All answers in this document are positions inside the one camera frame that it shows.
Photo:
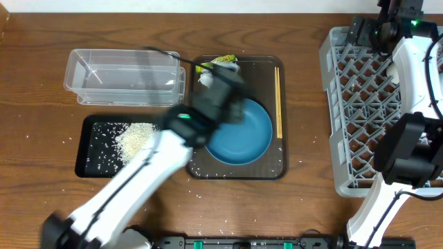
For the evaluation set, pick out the dark brown serving tray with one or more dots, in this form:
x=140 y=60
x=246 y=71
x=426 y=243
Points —
x=265 y=76

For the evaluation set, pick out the black plastic bin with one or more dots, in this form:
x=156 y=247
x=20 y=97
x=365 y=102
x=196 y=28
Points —
x=98 y=156

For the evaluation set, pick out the wooden chopstick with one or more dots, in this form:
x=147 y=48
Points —
x=277 y=103
x=280 y=103

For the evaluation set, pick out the grey dishwasher rack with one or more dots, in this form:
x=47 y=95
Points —
x=367 y=93

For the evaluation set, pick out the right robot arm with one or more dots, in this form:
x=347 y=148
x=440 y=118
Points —
x=410 y=153

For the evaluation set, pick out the green yellow snack wrapper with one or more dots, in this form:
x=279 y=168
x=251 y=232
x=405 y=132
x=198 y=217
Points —
x=227 y=61

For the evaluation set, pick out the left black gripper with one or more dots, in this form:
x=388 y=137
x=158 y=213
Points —
x=233 y=108

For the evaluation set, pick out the dark blue plate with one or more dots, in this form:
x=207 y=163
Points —
x=245 y=142

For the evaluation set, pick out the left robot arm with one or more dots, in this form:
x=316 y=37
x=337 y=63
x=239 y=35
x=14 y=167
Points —
x=100 y=222

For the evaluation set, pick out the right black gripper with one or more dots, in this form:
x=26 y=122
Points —
x=368 y=30

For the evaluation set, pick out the clear plastic bin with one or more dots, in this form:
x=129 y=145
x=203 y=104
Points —
x=145 y=78

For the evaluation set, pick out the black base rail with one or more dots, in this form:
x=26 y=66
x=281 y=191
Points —
x=135 y=237

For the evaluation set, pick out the pile of white rice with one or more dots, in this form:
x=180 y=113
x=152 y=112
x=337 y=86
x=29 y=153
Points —
x=132 y=139

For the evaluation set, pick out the white tissue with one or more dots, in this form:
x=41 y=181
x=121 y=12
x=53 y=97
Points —
x=206 y=77

